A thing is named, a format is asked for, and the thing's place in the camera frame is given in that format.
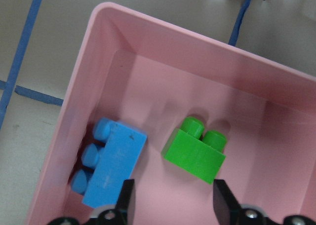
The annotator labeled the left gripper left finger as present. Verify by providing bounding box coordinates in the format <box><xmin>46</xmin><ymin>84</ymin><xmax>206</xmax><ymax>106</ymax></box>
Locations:
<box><xmin>88</xmin><ymin>179</ymin><xmax>135</xmax><ymax>225</ymax></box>

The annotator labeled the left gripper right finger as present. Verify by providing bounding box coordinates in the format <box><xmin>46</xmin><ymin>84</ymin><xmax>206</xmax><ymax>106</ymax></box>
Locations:
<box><xmin>212</xmin><ymin>179</ymin><xmax>272</xmax><ymax>225</ymax></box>

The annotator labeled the green two-stud block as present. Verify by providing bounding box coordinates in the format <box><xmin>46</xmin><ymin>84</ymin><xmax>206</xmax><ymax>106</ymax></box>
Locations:
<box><xmin>161</xmin><ymin>116</ymin><xmax>227</xmax><ymax>184</ymax></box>

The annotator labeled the pink plastic box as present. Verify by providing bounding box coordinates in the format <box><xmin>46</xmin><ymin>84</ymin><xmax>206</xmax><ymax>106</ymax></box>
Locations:
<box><xmin>25</xmin><ymin>2</ymin><xmax>316</xmax><ymax>225</ymax></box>

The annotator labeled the blue three-stud block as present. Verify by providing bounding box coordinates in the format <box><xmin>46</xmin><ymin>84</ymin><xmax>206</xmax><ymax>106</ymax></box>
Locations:
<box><xmin>71</xmin><ymin>118</ymin><xmax>147</xmax><ymax>208</ymax></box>

